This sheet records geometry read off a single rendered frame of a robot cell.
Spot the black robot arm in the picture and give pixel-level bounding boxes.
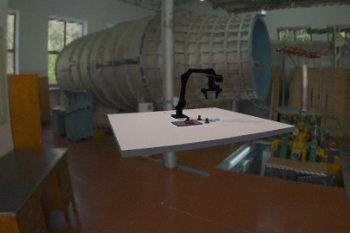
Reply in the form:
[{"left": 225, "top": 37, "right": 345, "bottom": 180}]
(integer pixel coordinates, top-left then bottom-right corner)
[{"left": 175, "top": 68, "right": 223, "bottom": 116}]

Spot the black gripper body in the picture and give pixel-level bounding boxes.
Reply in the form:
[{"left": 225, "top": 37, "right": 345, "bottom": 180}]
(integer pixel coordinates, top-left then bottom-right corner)
[{"left": 201, "top": 82, "right": 222, "bottom": 93}]

